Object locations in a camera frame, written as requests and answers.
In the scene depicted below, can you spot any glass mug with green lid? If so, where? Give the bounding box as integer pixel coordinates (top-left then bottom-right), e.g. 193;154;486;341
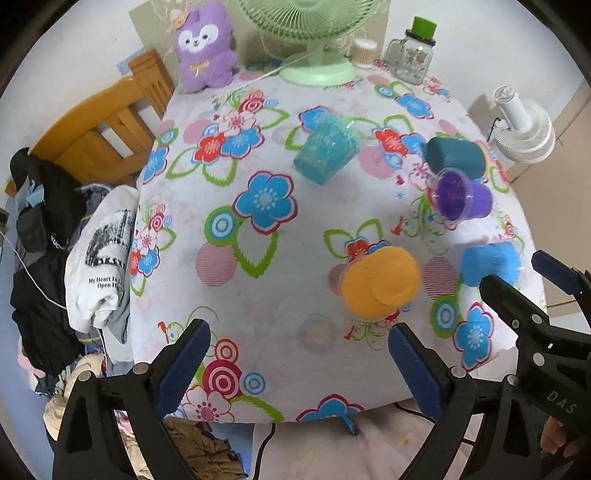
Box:
385;16;437;85

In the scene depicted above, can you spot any floral tablecloth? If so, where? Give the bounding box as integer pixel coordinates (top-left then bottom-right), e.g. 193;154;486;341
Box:
128;68;549;424

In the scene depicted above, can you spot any wooden chair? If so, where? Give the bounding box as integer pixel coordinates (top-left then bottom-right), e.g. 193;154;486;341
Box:
4;48;175;195

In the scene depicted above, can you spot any thin white cable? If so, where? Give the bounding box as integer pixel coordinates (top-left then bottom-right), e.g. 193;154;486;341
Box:
0;230;68;311

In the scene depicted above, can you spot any dark teal cup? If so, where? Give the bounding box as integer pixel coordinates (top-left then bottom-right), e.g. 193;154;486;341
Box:
425;136;486;179

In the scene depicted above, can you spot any orange cup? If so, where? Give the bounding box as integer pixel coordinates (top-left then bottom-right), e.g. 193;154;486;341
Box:
341;246;421;322

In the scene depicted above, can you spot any clear cyan glitter cup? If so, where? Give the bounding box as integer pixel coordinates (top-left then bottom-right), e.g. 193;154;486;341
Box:
294;115;364;186

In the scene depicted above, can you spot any purple cup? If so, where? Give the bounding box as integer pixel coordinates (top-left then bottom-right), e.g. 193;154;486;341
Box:
433;168;494;225

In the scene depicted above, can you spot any green table fan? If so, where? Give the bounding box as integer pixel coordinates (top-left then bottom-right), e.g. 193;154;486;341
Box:
235;0;376;86

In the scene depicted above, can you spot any white small fan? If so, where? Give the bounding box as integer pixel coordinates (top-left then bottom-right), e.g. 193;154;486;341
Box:
490;85;557;162

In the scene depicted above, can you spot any black jacket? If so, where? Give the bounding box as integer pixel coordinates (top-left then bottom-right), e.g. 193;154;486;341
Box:
9;147;95;376

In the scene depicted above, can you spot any white printed t-shirt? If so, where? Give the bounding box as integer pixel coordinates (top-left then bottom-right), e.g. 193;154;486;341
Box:
64;185;140;361

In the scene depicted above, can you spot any pile of clothes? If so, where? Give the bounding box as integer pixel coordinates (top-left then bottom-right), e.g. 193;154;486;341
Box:
16;337;139;444

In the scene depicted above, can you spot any brown quilted cloth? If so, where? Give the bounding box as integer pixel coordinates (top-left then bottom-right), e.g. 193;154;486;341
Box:
164;414;252;480

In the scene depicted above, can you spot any cotton swab container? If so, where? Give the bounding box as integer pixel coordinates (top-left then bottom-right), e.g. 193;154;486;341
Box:
352;39;380;70

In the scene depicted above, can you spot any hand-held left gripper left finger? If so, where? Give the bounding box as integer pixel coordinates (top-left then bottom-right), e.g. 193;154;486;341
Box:
52;318;212;480

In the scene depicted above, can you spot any purple plush toy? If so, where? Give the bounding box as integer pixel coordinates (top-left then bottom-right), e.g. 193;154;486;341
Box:
172;1;239;95

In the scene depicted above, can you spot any black cable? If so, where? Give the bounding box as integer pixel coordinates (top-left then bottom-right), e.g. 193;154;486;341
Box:
248;422;279;480

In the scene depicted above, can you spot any person's right hand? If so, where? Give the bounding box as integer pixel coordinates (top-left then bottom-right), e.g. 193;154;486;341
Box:
539;416;568;459

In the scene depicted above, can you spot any blue cup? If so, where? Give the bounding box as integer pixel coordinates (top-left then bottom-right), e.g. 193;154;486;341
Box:
461;242;526;289

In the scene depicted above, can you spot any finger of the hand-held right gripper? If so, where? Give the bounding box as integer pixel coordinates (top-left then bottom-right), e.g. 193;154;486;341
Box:
479;274;552;334
531;250;591;302

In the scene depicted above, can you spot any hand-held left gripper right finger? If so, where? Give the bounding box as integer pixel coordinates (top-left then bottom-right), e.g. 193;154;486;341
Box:
388;322;544;480

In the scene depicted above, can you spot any white fan cable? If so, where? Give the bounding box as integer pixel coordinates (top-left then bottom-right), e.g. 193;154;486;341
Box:
235;46;319;90

